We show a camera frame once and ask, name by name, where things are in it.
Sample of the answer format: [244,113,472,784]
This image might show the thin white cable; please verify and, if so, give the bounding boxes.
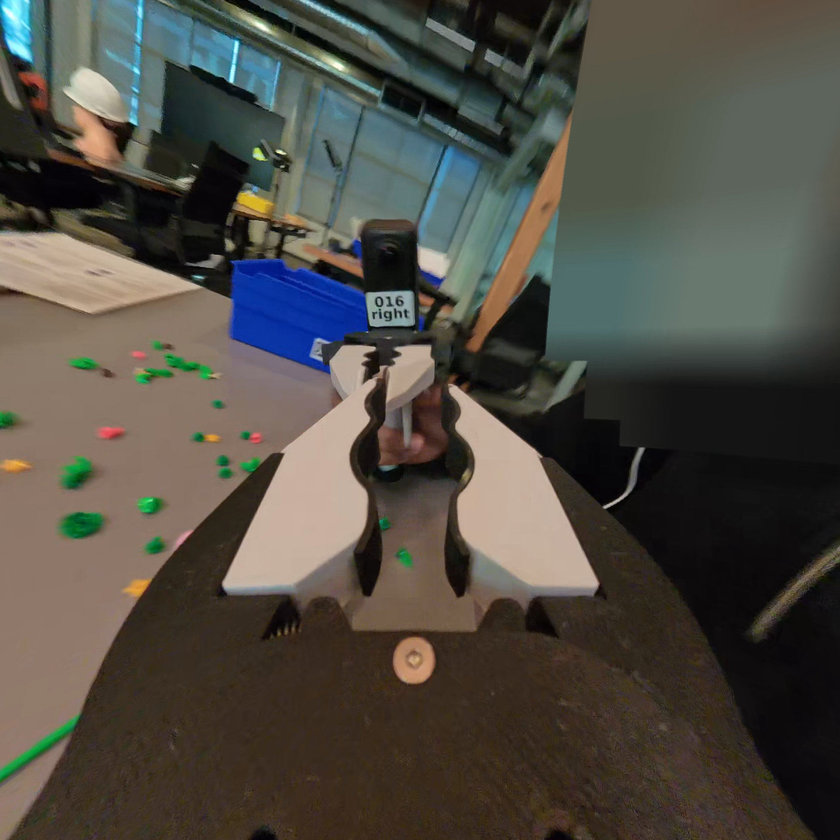
[602,447,648,512]

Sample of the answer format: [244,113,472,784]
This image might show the mannequin head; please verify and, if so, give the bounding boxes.
[72,108,127,166]

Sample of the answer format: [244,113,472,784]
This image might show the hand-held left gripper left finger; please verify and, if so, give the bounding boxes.
[222,377,386,631]

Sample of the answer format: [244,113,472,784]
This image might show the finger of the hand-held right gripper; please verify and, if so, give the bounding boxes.
[382,353,438,429]
[328,348,389,406]

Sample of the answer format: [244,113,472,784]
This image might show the person's right hand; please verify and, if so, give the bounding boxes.
[376,386,452,467]

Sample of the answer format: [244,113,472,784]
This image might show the scattered small toy pieces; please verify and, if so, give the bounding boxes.
[0,340,265,599]

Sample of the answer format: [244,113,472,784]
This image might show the person's black jacket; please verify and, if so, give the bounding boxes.
[545,387,840,840]

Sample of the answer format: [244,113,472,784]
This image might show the blue storage bin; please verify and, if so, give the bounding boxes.
[230,259,395,375]

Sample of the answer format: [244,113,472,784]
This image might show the green stem with web disc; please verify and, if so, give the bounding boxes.
[0,714,81,783]

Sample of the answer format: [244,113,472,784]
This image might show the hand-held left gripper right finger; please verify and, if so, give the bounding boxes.
[444,385,601,631]

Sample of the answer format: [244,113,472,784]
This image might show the printed paper sheet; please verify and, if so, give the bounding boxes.
[0,233,202,315]

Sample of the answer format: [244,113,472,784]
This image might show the studio light stand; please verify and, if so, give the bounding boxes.
[321,138,346,225]
[252,138,294,219]

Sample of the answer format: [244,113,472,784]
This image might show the black monitor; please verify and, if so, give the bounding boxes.
[161,62,287,193]

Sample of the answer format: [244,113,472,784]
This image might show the silver ceiling duct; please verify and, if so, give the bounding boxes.
[190,0,585,152]

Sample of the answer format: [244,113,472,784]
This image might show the wooden post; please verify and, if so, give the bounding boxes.
[469,115,573,353]

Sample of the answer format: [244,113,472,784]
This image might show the white hard hat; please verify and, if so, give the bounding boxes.
[63,66,130,125]

